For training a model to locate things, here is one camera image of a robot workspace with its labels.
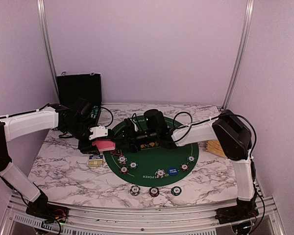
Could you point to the red back card deck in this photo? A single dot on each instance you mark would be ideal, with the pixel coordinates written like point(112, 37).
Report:
point(104, 145)

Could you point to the teal 50 chip row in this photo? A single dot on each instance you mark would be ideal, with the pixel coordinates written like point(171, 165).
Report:
point(94, 112)

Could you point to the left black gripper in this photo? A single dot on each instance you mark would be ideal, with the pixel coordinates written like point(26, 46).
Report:
point(87, 148)

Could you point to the blue small blind button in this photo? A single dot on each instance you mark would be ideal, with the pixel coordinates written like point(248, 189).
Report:
point(172, 171)

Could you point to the blue white chip stack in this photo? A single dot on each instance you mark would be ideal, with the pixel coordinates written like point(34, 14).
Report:
point(135, 190)

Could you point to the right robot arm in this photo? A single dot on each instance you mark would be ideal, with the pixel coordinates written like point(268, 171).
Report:
point(234, 134)

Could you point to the round green poker mat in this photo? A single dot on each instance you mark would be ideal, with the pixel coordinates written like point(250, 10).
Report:
point(168, 154)

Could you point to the blue gold card box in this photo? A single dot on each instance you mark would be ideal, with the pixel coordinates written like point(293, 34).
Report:
point(95, 161)

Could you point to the teal chip stack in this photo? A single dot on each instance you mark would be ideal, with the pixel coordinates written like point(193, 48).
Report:
point(176, 190)

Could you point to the aluminium front rail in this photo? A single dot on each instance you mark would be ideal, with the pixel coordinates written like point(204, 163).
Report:
point(191, 220)

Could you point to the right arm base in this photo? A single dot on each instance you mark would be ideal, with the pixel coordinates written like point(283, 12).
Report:
point(242, 210)

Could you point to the left aluminium frame post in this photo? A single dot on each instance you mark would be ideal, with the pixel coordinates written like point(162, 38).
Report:
point(46, 41)

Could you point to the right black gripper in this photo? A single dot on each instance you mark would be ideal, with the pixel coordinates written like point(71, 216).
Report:
point(127, 132)

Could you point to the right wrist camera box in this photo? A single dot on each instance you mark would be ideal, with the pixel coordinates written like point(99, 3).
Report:
point(155, 122)

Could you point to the aluminium frame post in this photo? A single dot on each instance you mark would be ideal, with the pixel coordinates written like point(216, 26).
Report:
point(46, 41)
point(240, 53)

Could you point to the black poker chip case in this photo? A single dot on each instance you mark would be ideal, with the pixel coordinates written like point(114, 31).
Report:
point(86, 86)

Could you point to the brown chip stack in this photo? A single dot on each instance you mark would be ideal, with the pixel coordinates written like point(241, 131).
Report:
point(154, 191)

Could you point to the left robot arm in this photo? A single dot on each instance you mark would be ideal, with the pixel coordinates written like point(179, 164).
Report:
point(77, 121)

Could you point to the black red triangle marker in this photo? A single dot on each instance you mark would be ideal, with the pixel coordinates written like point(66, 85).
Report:
point(116, 153)

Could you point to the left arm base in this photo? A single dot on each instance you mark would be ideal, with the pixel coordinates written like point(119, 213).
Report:
point(43, 209)

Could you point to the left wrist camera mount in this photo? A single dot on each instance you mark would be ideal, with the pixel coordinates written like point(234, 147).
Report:
point(100, 132)

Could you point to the right aluminium frame post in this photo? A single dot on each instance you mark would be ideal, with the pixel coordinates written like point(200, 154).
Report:
point(240, 53)

